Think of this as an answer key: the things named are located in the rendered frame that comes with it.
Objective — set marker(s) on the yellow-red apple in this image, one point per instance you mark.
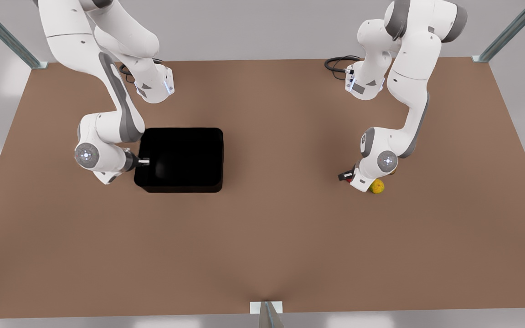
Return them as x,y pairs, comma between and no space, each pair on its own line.
378,186

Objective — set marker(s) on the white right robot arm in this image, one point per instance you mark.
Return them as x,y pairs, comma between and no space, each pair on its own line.
107,86

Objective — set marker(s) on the black storage box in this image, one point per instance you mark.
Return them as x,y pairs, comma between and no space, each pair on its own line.
185,159

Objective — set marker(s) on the silver frame post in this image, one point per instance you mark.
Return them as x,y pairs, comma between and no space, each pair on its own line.
268,314
7,36
508,32

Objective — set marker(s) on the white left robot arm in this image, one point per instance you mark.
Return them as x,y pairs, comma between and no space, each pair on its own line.
410,77

